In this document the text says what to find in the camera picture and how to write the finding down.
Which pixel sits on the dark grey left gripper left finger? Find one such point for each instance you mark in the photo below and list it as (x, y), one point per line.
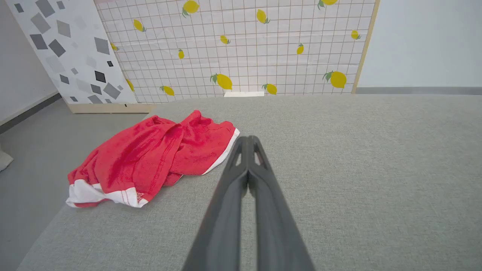
(222, 218)

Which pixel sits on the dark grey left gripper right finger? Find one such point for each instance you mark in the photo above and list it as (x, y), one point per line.
(276, 226)

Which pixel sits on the red shorts with white trim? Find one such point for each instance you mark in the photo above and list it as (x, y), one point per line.
(143, 158)

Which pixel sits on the grey fabric sofa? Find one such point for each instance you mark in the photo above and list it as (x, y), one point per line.
(357, 180)

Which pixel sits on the light wooden panel base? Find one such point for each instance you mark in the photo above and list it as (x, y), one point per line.
(113, 108)

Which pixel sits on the lemon print grid panel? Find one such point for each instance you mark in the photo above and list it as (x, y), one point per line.
(244, 49)

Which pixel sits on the pale grey cushion corner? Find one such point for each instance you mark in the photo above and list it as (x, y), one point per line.
(4, 160)

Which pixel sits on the grey diamond pattern panel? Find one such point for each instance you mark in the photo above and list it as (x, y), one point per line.
(71, 49)

